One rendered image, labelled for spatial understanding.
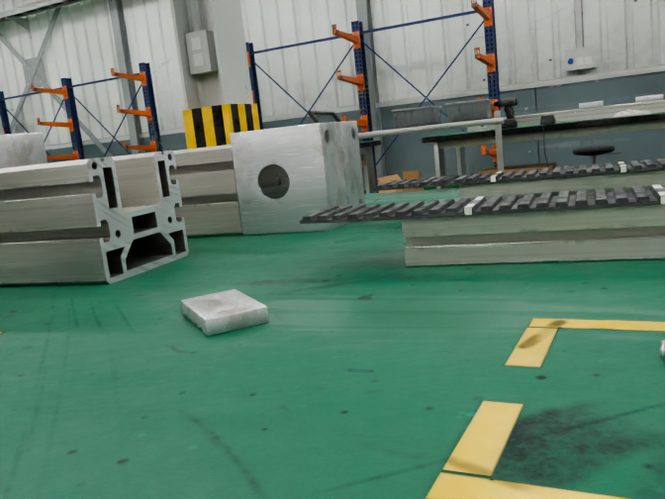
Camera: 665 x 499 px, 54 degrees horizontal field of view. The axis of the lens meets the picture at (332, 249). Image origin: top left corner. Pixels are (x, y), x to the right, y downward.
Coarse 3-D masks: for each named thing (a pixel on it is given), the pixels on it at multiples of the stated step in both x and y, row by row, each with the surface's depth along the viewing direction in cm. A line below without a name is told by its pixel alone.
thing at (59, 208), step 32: (96, 160) 44; (128, 160) 50; (160, 160) 51; (0, 192) 48; (32, 192) 47; (64, 192) 45; (96, 192) 44; (128, 192) 51; (160, 192) 50; (0, 224) 47; (32, 224) 46; (64, 224) 45; (96, 224) 44; (128, 224) 47; (160, 224) 50; (0, 256) 47; (32, 256) 46; (64, 256) 45; (96, 256) 44; (128, 256) 53; (160, 256) 51
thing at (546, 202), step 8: (544, 192) 40; (560, 192) 39; (568, 192) 39; (544, 200) 37; (552, 200) 38; (560, 200) 36; (568, 200) 37; (536, 208) 36; (544, 208) 36; (552, 208) 36; (560, 208) 35
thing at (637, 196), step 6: (636, 186) 38; (612, 192) 39; (618, 192) 37; (624, 192) 36; (630, 192) 38; (636, 192) 36; (642, 192) 35; (612, 198) 36; (618, 198) 34; (624, 198) 34; (630, 198) 36; (636, 198) 34; (642, 198) 34; (648, 198) 34; (612, 204) 34; (618, 204) 34; (624, 204) 34; (630, 204) 34; (636, 204) 34; (642, 204) 34; (648, 204) 34
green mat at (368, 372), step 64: (448, 192) 80; (192, 256) 52; (256, 256) 49; (320, 256) 46; (384, 256) 44; (0, 320) 37; (64, 320) 36; (128, 320) 34; (320, 320) 30; (384, 320) 29; (448, 320) 28; (512, 320) 27; (640, 320) 25; (0, 384) 26; (64, 384) 25; (128, 384) 24; (192, 384) 24; (256, 384) 23; (320, 384) 22; (384, 384) 22; (448, 384) 21; (512, 384) 21; (576, 384) 20; (640, 384) 20; (0, 448) 20; (64, 448) 20; (128, 448) 19; (192, 448) 19; (256, 448) 18; (320, 448) 18; (384, 448) 17; (448, 448) 17; (512, 448) 17; (576, 448) 16; (640, 448) 16
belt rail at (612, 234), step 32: (416, 224) 39; (448, 224) 38; (480, 224) 38; (512, 224) 37; (544, 224) 36; (576, 224) 36; (608, 224) 35; (640, 224) 35; (416, 256) 39; (448, 256) 39; (480, 256) 38; (512, 256) 37; (544, 256) 37; (576, 256) 36; (608, 256) 35; (640, 256) 35
